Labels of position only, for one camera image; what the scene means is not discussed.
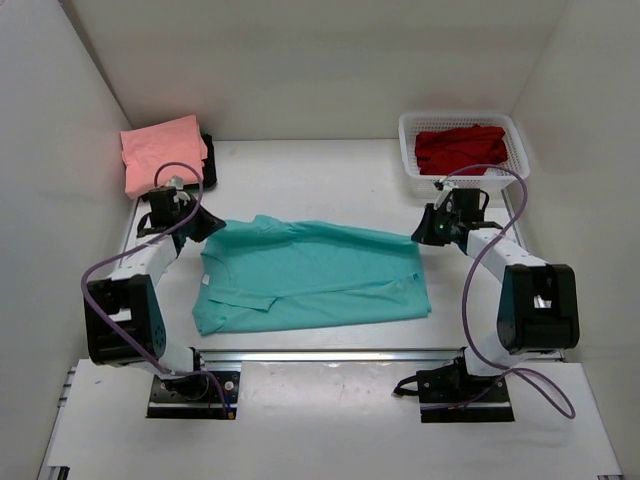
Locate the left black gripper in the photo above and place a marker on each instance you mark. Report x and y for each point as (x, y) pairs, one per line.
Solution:
(211, 224)

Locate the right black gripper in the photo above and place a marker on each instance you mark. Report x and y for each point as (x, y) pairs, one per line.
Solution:
(424, 234)

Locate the teal t shirt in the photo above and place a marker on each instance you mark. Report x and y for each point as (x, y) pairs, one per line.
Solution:
(268, 275)

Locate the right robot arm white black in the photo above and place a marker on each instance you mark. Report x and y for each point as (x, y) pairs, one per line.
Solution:
(538, 308)

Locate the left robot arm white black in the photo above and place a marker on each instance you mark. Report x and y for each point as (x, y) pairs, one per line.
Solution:
(124, 323)

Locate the black folded t shirt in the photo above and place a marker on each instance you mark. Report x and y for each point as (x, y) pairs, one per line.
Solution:
(208, 171)

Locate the red t shirt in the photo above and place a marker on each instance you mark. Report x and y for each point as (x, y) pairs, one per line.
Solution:
(472, 149)

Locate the pink folded t shirt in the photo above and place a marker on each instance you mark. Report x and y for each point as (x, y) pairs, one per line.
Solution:
(146, 149)

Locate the white plastic basket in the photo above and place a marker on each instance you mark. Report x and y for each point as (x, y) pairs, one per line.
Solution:
(495, 178)

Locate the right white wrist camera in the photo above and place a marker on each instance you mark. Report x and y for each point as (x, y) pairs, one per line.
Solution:
(445, 189)

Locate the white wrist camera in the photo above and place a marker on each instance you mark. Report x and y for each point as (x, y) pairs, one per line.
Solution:
(445, 189)
(177, 183)

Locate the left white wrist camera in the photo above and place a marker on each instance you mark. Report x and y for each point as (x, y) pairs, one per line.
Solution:
(177, 183)

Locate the aluminium rail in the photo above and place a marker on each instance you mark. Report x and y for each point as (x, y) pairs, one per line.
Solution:
(331, 355)

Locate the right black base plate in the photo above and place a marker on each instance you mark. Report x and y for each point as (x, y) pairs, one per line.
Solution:
(450, 395)

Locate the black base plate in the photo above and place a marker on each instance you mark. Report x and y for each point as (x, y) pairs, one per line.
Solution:
(450, 395)
(197, 398)

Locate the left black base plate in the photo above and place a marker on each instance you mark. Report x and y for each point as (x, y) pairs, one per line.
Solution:
(197, 398)

